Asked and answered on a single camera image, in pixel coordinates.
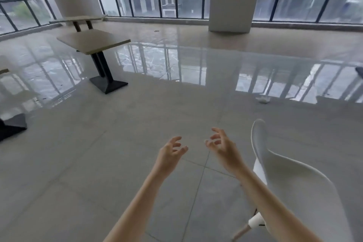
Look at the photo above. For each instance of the person's left forearm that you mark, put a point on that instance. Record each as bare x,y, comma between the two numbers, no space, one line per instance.
136,207

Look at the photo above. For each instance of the person's right forearm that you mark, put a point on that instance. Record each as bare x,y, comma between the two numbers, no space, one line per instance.
269,207

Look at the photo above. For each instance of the beige table with black base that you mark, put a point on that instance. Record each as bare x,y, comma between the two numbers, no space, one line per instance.
93,40

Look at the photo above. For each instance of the black table base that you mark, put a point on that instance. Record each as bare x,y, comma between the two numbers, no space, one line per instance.
12,127

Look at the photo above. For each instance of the person's left thumb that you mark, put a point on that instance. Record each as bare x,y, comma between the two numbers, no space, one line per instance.
183,150

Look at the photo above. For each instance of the beige table with brown legs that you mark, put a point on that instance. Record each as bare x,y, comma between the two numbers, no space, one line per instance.
79,19

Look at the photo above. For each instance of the person's right hand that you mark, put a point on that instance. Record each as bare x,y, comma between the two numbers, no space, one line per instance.
227,154

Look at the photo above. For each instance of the person's right thumb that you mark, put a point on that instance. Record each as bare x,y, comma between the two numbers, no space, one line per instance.
210,145

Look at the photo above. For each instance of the person's left hand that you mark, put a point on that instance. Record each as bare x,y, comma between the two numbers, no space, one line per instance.
167,158

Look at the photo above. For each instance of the crumpled white paper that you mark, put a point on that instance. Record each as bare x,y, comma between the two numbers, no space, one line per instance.
263,99

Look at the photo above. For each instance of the white plastic chair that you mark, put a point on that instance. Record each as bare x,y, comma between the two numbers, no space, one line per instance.
297,188

